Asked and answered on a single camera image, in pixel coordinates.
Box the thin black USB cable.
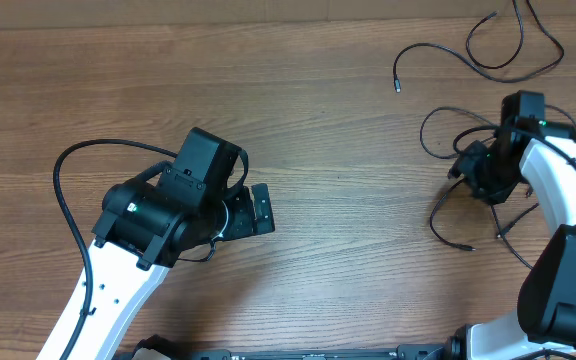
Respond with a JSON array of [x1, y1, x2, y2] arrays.
[[392, 0, 566, 94]]

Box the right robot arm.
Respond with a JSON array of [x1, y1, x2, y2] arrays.
[[442, 91, 576, 359]]

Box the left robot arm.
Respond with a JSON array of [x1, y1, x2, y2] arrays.
[[39, 128, 275, 359]]

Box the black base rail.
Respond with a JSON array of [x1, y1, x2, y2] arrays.
[[112, 335, 468, 360]]

